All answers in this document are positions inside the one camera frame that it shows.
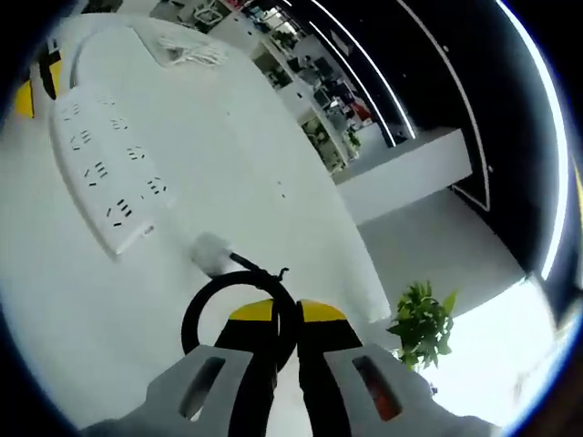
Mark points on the white desk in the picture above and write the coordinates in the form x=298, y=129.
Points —
x=228, y=159

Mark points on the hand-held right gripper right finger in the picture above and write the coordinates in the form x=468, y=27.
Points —
x=337, y=364

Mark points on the long curved ceiling light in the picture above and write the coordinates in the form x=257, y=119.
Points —
x=558, y=136

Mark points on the potted green plant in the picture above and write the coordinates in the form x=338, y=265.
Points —
x=421, y=328

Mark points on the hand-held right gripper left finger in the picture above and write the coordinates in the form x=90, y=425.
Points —
x=228, y=373

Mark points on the row of white office desks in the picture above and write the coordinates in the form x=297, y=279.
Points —
x=314, y=91

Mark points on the white charger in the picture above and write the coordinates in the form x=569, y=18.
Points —
x=210, y=252

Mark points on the white square pillar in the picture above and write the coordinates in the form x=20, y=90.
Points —
x=410, y=177

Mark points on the white power strip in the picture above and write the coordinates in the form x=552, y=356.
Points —
x=105, y=168

